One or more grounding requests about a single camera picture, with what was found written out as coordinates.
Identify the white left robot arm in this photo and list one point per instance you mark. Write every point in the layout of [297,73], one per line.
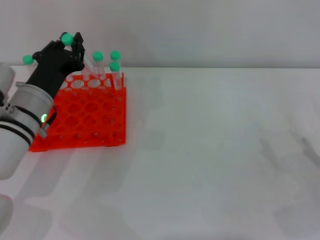
[22,120]

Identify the orange plastic test tube rack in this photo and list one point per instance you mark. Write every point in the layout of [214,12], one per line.
[95,112]

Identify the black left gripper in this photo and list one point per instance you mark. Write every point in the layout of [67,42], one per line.
[52,67]

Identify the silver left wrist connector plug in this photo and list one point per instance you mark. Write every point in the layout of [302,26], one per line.
[43,132]

